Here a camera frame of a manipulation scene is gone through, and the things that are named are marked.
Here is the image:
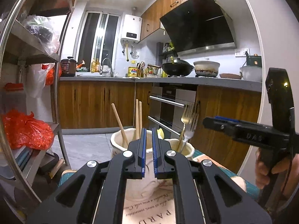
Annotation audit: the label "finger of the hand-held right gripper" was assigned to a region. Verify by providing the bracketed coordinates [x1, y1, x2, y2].
[203, 116, 243, 134]

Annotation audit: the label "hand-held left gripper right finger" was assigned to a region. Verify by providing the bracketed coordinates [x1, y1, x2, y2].
[152, 128, 272, 224]

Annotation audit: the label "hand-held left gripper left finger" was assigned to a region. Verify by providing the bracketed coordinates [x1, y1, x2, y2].
[27, 128, 147, 224]

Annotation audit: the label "tall floral ceramic jar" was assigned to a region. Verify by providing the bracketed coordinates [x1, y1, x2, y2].
[110, 127, 143, 161]

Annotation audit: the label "short floral ceramic jar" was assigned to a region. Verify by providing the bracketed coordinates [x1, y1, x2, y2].
[161, 138, 195, 161]

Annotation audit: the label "metal fork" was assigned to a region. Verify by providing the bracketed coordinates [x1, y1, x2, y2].
[176, 105, 198, 152]

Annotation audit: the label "wooden chopstick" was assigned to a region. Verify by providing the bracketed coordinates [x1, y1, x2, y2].
[111, 103, 130, 148]

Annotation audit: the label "person's right hand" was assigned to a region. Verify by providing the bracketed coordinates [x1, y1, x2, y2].
[255, 149, 299, 189]

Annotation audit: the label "grey kitchen countertop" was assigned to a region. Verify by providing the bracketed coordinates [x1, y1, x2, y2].
[58, 75, 262, 92]

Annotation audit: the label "white bowl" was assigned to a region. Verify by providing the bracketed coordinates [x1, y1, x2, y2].
[240, 66, 263, 82]

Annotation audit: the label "brown shallow dish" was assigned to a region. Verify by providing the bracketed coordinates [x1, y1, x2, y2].
[219, 73, 242, 79]

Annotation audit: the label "dark green container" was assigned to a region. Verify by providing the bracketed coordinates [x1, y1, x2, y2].
[246, 55, 261, 67]

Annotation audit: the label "patterned table mat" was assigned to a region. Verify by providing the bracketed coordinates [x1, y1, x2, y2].
[58, 149, 264, 224]

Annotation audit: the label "white ceramic pot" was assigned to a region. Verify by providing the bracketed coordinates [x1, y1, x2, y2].
[193, 60, 220, 77]

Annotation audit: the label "built-in steel oven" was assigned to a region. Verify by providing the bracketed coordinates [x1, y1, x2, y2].
[148, 83, 198, 140]

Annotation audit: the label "black wok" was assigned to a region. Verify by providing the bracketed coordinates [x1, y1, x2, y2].
[162, 57, 195, 77]

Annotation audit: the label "wooden base cabinets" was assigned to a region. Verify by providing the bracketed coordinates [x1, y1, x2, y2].
[57, 80, 262, 175]

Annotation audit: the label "condiment bottles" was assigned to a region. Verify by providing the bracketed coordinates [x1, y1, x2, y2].
[146, 66, 163, 78]

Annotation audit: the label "knife and scissors holder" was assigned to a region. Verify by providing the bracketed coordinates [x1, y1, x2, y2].
[137, 61, 146, 77]

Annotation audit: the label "wooden rolling pin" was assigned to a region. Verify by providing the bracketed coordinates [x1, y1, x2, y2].
[50, 159, 64, 178]

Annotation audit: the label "black spice rack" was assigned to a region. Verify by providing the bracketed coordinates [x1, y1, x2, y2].
[157, 42, 175, 59]

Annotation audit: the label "black range hood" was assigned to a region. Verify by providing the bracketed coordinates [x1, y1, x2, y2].
[159, 0, 236, 56]

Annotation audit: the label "chrome sink faucet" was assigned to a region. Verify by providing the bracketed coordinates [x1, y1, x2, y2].
[100, 58, 114, 77]

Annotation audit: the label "amber glass bottles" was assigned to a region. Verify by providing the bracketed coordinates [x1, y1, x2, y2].
[91, 58, 100, 73]

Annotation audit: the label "steel shelf rack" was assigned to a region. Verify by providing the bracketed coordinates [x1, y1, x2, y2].
[0, 0, 75, 222]

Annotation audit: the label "electric pressure cooker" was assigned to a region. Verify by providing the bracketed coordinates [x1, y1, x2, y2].
[60, 56, 77, 77]

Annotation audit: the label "crumpled red plastic bag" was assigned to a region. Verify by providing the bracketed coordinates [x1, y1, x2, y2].
[1, 111, 55, 150]

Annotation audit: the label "stack of books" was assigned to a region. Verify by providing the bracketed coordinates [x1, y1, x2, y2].
[14, 145, 34, 171]

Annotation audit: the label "hanging red plastic bag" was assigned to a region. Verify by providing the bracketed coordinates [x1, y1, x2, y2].
[42, 63, 62, 85]

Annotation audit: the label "kitchen window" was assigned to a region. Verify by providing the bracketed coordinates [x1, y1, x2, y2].
[73, 10, 122, 71]

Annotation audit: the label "white water heater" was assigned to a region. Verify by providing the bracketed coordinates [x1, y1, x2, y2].
[120, 14, 143, 43]

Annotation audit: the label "white plastic bag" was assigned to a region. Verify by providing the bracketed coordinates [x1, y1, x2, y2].
[26, 63, 55, 98]

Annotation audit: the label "red-lid plastic container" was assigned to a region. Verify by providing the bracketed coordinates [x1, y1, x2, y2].
[3, 82, 26, 112]

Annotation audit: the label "clear plastic bag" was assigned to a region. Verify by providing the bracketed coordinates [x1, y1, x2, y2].
[22, 15, 61, 55]

